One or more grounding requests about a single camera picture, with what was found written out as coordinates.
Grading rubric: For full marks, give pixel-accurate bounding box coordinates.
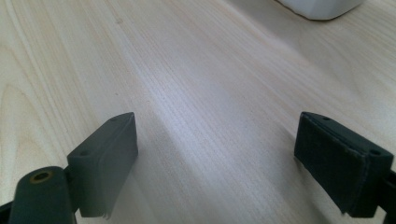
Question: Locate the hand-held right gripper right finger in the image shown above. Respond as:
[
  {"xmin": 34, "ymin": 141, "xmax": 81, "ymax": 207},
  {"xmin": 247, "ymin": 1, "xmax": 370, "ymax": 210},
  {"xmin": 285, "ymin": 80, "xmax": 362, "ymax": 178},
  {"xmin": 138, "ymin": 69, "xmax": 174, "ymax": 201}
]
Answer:
[{"xmin": 293, "ymin": 111, "xmax": 395, "ymax": 218}]

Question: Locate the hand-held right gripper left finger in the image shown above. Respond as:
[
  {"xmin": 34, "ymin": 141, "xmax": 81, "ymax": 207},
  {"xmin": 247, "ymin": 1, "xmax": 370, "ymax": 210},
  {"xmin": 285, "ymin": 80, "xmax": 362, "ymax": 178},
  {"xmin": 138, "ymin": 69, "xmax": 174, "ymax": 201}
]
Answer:
[{"xmin": 66, "ymin": 112, "xmax": 139, "ymax": 218}]

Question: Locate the white container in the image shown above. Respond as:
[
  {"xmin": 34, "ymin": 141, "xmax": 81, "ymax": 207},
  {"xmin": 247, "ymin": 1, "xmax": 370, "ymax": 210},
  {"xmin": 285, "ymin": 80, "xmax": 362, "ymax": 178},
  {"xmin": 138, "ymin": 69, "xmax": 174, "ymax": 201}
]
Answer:
[{"xmin": 275, "ymin": 0, "xmax": 367, "ymax": 21}]

